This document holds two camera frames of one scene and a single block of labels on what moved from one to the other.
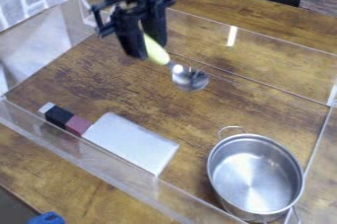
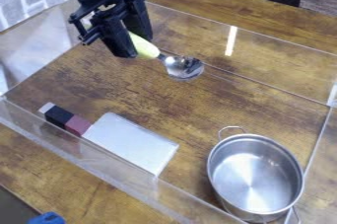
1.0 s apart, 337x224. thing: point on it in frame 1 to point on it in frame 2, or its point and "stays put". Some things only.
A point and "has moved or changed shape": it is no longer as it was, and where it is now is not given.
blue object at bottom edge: (50, 217) stays put
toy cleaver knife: (131, 141) stays put
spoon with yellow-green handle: (191, 77) has moved or changed shape
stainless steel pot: (256, 176) stays put
